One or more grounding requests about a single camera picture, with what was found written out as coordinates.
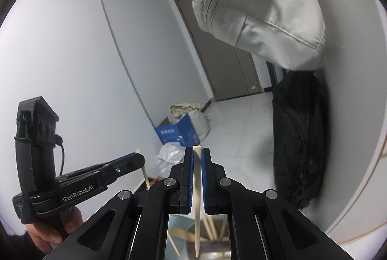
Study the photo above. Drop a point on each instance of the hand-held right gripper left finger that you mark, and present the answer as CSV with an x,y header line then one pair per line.
x,y
190,181

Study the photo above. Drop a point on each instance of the brown plush slipper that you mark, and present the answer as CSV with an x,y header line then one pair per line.
x,y
155,181

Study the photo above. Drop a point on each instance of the brown door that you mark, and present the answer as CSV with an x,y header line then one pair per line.
x,y
223,72

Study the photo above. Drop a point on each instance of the blue cardboard box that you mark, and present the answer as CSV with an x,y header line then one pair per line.
x,y
178,130

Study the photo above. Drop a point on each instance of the white plastic bag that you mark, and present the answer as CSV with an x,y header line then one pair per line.
x,y
170,152

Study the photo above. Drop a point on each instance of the black hanging jacket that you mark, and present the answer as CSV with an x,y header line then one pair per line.
x,y
299,142

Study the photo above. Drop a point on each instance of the beige cloth bag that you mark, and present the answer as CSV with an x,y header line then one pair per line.
x,y
184,107

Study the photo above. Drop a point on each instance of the white woven sack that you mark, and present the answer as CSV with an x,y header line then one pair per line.
x,y
200,124

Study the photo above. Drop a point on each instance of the person's left forearm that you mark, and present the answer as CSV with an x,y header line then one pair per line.
x,y
21,246

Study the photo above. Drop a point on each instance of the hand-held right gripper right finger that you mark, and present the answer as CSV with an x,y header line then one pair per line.
x,y
204,181

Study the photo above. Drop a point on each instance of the white cylindrical holder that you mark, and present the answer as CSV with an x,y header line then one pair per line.
x,y
214,254

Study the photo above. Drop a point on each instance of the beige backpack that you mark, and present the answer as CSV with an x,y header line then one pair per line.
x,y
260,6

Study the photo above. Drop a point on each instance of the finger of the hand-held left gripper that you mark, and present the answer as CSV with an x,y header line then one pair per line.
x,y
119,158
127,167

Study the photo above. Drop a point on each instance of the black skirting board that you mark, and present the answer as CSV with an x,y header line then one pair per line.
x,y
205,105

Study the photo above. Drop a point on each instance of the wooden chopstick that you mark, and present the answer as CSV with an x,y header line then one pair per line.
x,y
209,228
174,245
145,172
198,217

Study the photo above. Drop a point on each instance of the person's left hand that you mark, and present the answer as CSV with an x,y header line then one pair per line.
x,y
45,232

